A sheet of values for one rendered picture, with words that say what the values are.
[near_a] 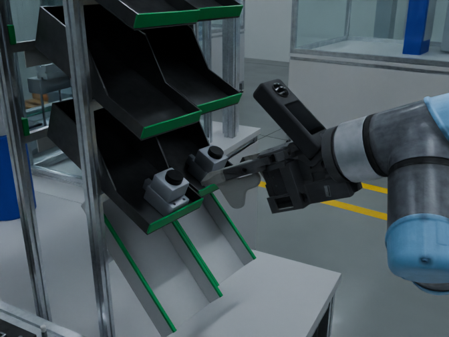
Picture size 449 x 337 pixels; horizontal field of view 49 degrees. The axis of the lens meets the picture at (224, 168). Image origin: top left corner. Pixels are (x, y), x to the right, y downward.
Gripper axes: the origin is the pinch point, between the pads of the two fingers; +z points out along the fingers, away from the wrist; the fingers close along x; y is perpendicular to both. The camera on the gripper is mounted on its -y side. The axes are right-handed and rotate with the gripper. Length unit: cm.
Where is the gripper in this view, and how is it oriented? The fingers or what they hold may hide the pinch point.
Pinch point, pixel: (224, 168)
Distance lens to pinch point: 74.0
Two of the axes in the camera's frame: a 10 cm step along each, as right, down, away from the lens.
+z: -7.1, 1.9, 6.7
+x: 6.2, -2.8, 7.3
